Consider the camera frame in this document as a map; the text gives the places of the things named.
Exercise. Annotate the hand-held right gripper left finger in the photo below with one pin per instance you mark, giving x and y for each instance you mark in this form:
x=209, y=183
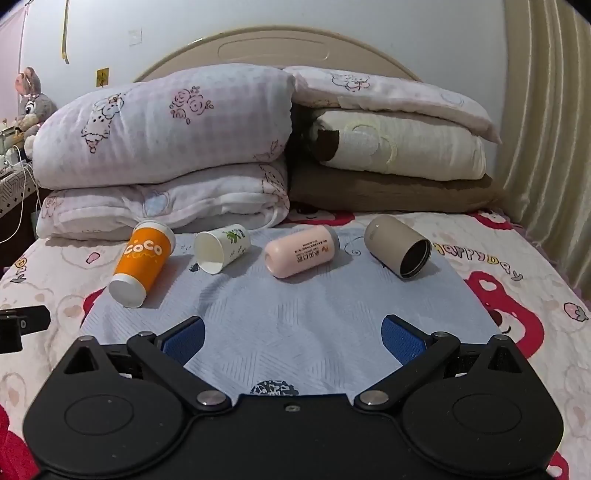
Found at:
x=184, y=341

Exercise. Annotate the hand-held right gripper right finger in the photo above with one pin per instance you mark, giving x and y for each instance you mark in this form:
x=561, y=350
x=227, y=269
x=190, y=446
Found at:
x=402, y=342

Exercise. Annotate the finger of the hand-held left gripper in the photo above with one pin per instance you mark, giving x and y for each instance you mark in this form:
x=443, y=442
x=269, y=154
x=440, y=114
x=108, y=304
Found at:
x=27, y=318

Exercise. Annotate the orange paper cup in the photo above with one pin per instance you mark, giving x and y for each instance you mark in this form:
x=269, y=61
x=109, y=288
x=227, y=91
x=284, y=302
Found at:
x=138, y=263

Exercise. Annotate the white paper cup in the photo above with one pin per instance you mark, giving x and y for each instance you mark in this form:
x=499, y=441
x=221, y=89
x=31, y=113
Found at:
x=231, y=247

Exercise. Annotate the beige tumbler cup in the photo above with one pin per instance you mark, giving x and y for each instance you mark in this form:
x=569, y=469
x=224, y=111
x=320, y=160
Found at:
x=385, y=237

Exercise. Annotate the pink cylindrical bottle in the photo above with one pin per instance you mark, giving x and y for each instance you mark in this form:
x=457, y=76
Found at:
x=295, y=251

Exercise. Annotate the light blue mat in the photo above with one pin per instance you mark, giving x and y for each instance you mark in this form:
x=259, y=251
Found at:
x=295, y=314

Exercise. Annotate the dark nightstand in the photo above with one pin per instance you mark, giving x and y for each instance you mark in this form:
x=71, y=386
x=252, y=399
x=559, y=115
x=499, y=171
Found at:
x=14, y=194

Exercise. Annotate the pink floral folded quilt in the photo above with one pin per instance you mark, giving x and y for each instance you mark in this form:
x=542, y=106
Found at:
x=161, y=203

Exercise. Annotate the brown pillow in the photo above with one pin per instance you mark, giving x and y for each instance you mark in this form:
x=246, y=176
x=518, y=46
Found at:
x=392, y=194

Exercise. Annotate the cream folded quilt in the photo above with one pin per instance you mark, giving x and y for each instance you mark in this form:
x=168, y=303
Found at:
x=406, y=147

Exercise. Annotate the grey stuffed toy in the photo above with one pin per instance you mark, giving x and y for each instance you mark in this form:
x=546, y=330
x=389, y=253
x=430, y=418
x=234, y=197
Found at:
x=34, y=104

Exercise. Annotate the pink checked folded quilt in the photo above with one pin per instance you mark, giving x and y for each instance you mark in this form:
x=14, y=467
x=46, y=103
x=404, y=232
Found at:
x=161, y=124

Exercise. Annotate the pink printed pillow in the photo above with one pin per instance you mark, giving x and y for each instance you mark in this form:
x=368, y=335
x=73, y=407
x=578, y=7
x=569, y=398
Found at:
x=392, y=92

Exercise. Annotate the pink curtain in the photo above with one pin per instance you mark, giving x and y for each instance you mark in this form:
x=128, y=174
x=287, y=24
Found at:
x=11, y=50

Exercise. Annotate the beige curtain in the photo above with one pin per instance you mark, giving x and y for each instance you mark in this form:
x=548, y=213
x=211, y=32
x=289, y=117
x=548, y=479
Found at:
x=549, y=115

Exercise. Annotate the beige headboard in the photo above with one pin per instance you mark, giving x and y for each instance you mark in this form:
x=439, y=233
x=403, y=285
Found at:
x=277, y=48

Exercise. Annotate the yellow wall sticker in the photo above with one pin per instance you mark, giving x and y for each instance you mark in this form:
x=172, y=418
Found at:
x=102, y=77

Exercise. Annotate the white wall switch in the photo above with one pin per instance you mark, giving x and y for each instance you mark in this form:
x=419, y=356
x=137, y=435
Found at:
x=135, y=37

